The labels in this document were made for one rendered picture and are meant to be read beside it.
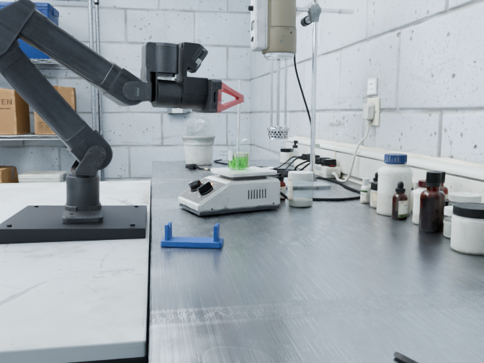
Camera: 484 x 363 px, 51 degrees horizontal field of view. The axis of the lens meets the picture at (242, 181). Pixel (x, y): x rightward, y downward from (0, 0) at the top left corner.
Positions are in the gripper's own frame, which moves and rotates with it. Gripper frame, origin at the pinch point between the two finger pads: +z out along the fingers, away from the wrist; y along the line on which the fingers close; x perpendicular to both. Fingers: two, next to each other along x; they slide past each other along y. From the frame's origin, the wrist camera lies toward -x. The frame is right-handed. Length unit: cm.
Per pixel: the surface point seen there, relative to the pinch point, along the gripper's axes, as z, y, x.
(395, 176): 25.7, -22.4, 15.2
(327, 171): 53, 36, 20
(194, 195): -9.5, 1.8, 21.5
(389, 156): 25.7, -20.2, 11.3
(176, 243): -23.6, -24.9, 25.1
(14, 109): -30, 224, 2
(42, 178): -15, 224, 43
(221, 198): -5.8, -4.5, 21.4
